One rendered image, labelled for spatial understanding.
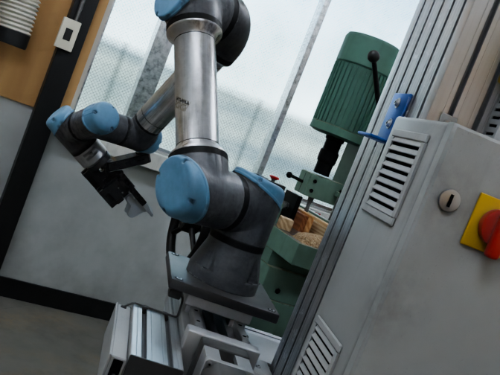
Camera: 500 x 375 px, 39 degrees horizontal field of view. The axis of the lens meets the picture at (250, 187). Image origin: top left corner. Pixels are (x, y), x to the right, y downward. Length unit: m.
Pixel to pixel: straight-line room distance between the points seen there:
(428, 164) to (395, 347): 0.23
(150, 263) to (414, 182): 2.66
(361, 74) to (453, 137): 1.23
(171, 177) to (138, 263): 2.19
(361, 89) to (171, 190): 0.94
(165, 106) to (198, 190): 0.46
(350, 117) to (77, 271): 1.77
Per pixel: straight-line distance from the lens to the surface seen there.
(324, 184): 2.14
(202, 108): 1.36
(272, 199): 1.38
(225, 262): 1.38
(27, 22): 3.03
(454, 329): 0.94
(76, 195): 3.32
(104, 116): 1.67
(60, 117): 1.75
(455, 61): 1.11
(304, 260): 1.84
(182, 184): 1.27
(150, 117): 1.71
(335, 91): 2.10
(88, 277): 3.45
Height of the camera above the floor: 1.14
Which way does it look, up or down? 5 degrees down
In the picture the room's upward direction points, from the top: 22 degrees clockwise
